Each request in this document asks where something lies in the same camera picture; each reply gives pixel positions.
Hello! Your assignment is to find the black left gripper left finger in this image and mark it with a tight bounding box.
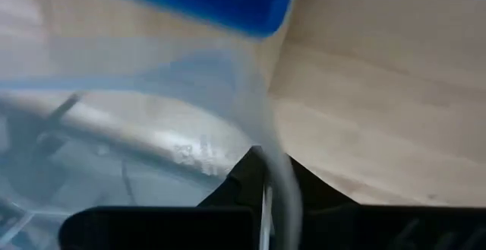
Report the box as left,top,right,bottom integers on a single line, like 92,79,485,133
58,145,267,250

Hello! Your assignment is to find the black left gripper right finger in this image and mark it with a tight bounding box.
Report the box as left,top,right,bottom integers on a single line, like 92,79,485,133
289,154,486,250

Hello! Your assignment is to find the clear plastic basket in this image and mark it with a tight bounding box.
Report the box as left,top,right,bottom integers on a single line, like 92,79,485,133
0,29,305,250

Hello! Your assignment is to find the blue slotted plastic basket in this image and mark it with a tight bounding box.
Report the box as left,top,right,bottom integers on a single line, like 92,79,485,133
74,0,301,39

